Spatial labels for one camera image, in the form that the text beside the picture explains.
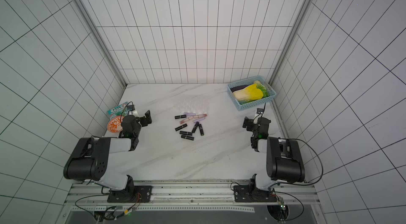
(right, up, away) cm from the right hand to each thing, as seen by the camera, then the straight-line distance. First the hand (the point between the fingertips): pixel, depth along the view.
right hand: (249, 115), depth 95 cm
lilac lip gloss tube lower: (-32, -4, +4) cm, 32 cm away
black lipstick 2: (-39, -10, -2) cm, 40 cm away
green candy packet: (-84, +3, +8) cm, 84 cm away
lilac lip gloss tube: (-37, 0, +8) cm, 38 cm away
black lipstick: (-43, -2, +5) cm, 44 cm away
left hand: (-67, +1, 0) cm, 67 cm away
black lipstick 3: (-30, -8, 0) cm, 31 cm away
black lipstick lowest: (-37, -12, -5) cm, 40 cm away
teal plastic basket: (-4, +5, +6) cm, 9 cm away
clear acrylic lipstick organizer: (-34, +6, +9) cm, 36 cm away
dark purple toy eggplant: (-6, +17, +15) cm, 24 cm away
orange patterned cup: (-83, -6, 0) cm, 83 cm away
